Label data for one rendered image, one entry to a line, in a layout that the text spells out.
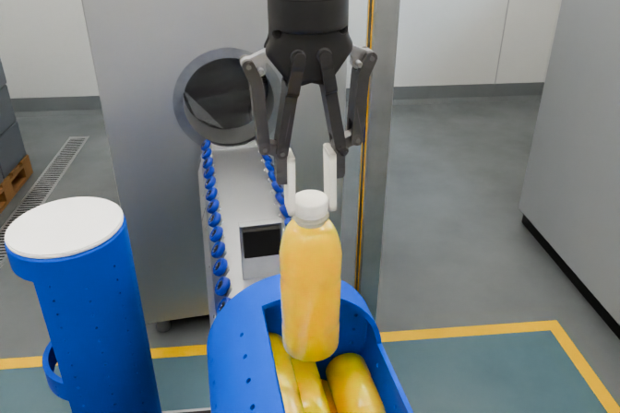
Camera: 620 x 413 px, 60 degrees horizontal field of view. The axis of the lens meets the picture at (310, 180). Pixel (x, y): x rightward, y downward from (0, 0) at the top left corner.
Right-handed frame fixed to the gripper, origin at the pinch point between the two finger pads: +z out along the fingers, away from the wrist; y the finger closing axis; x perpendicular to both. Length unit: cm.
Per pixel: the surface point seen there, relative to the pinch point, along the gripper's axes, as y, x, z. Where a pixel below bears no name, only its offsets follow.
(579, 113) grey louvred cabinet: -167, -160, 68
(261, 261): 0, -56, 52
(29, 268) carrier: 53, -62, 49
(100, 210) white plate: 39, -79, 46
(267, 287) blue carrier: 3.7, -15.4, 26.3
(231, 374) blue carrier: 10.6, -3.3, 30.6
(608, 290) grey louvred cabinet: -160, -107, 132
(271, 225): -3, -56, 42
